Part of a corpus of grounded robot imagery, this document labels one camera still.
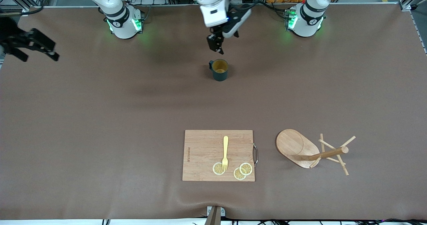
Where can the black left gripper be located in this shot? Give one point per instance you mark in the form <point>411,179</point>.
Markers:
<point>214,40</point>

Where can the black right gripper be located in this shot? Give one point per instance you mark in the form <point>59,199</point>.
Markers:
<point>13,39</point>

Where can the teal mug yellow inside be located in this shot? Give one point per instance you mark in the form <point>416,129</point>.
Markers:
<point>220,76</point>

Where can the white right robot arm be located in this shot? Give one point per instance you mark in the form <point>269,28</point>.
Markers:
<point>123,24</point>

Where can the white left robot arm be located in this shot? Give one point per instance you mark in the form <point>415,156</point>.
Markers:
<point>307,21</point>

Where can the wooden mug tree rack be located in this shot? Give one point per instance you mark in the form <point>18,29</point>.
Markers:
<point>292,145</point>

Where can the yellow plastic fork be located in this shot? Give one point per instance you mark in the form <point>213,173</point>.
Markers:
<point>226,145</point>

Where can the brown table cover mat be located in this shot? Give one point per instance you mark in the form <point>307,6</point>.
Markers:
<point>133,101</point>

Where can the lemon slice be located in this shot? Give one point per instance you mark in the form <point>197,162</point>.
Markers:
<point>238,175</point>
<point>217,169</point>
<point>247,168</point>

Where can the metal table clamp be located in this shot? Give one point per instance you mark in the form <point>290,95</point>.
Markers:
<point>223,211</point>

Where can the brown camera stand pole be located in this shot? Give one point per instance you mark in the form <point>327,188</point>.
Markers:
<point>213,218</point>

